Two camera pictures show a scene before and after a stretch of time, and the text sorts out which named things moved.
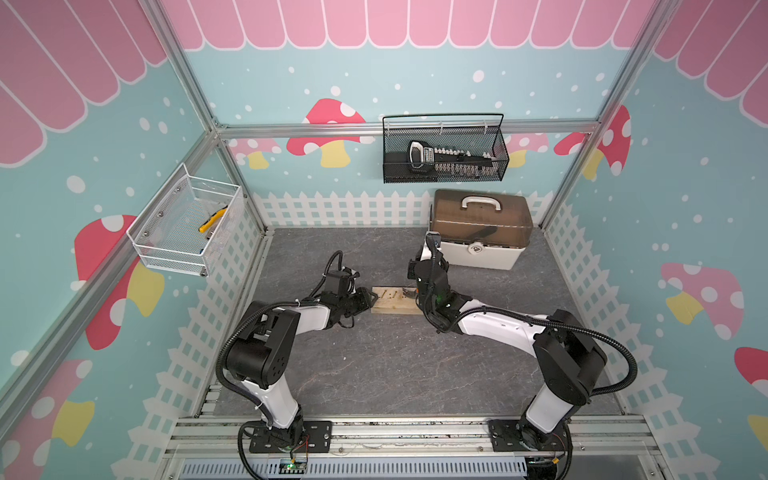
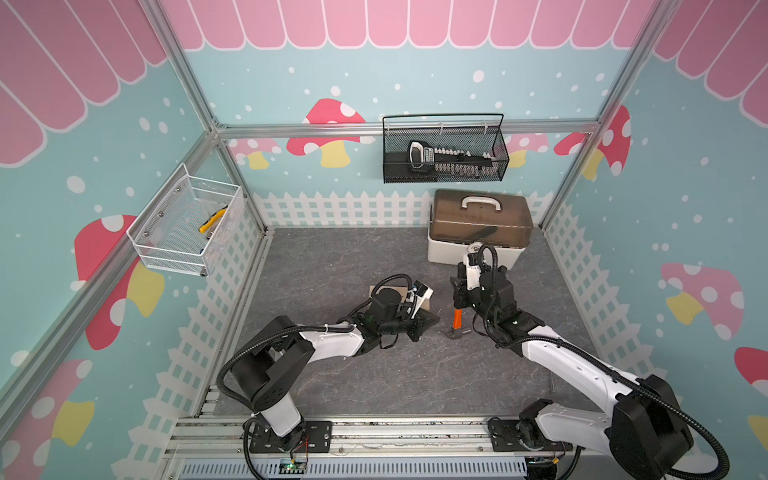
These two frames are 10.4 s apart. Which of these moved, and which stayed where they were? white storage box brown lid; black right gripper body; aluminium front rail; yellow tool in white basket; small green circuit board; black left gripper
Moved: black left gripper; black right gripper body
Stayed: white storage box brown lid; aluminium front rail; yellow tool in white basket; small green circuit board
